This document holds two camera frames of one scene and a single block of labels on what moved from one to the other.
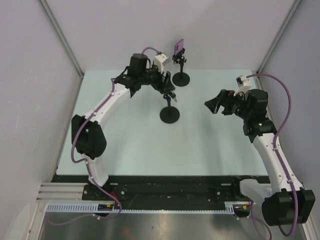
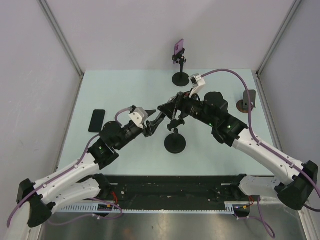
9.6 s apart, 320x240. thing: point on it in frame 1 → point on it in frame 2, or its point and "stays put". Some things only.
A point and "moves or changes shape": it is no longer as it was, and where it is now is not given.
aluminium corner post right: [278, 36] stays put
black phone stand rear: [180, 79] stays put
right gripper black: [224, 98] → [182, 101]
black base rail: [162, 189] stays put
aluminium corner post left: [62, 37] stays put
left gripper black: [164, 84] → [151, 127]
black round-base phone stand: [169, 114] moves or changes shape
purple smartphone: [178, 47] stays put
